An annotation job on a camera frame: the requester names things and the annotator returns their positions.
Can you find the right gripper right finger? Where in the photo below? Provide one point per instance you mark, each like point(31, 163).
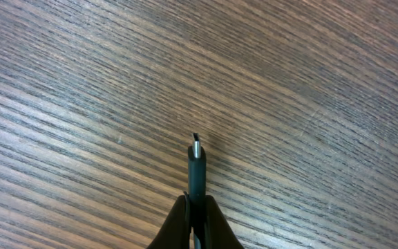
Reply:
point(218, 233)

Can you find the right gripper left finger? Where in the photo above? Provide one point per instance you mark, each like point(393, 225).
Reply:
point(176, 229)

